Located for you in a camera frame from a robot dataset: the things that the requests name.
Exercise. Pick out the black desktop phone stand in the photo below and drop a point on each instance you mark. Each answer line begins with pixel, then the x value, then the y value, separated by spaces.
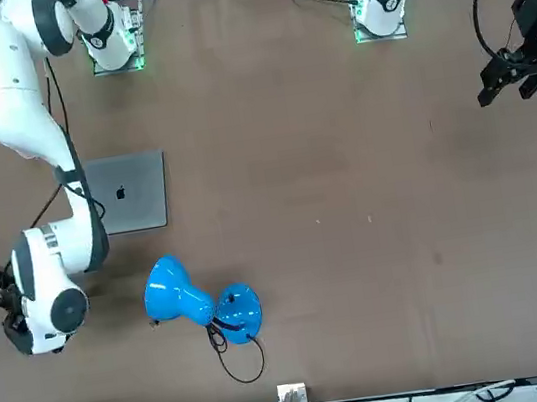
pixel 16 342

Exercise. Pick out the silver closed laptop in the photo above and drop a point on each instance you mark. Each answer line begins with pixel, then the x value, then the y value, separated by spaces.
pixel 147 204

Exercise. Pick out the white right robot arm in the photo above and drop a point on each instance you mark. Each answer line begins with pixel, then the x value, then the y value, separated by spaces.
pixel 10 98

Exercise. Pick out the blue desk lamp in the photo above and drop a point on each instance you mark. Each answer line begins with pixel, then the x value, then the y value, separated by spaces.
pixel 167 287

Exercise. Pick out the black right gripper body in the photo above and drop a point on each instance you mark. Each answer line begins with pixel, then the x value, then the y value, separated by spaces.
pixel 10 305

